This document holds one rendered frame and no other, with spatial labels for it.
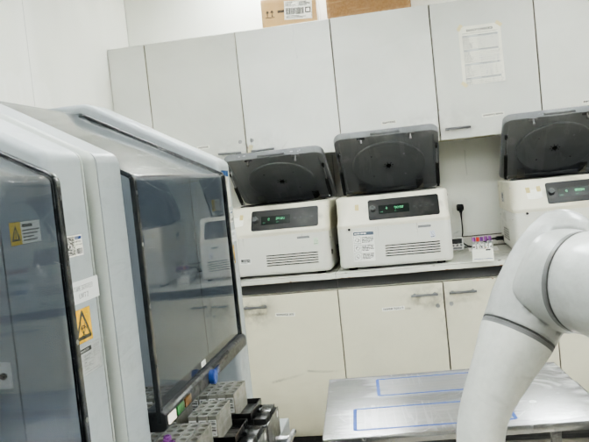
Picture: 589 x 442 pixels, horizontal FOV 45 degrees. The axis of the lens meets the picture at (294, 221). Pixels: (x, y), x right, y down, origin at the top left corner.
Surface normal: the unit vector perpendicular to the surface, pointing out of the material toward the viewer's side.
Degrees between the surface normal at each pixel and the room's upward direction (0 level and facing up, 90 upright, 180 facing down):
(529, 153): 142
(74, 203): 90
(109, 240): 90
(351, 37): 90
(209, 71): 90
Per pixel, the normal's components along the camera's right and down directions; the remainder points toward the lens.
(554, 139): -0.02, 0.83
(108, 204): 0.98, -0.09
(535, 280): -0.91, -0.15
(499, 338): -0.61, -0.25
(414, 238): -0.15, 0.07
